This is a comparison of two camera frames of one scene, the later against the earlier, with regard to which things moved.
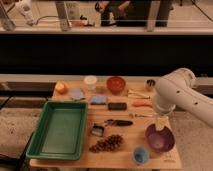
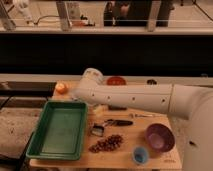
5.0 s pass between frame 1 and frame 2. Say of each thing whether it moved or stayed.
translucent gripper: moved
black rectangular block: stayed
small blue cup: stayed
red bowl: stayed
